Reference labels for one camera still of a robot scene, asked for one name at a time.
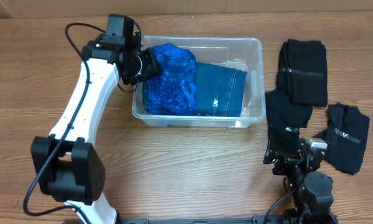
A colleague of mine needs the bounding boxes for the blue sequin fabric bundle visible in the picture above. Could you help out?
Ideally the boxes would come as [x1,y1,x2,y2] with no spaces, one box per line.
[142,43,197,116]

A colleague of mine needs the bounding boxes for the large folded black garment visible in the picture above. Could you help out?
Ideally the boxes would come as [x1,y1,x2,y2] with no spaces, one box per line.
[277,39,328,106]

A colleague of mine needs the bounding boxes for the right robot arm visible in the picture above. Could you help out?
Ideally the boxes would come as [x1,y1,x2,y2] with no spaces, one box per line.
[253,138,338,224]

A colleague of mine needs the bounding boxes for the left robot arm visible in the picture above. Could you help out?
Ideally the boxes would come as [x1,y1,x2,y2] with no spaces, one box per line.
[31,14,162,223]

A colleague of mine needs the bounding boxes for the clear plastic storage bin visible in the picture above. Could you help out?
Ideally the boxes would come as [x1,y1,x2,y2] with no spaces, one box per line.
[132,35,265,128]

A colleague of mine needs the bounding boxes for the small folded black garment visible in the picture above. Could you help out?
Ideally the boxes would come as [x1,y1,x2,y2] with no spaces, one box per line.
[315,103,370,175]

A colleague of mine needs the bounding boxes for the blue denim jeans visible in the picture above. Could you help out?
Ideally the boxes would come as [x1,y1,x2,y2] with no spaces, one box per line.
[196,62,247,117]

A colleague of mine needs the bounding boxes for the middle folded black garment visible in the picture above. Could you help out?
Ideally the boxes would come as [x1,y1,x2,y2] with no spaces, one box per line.
[265,90,313,156]

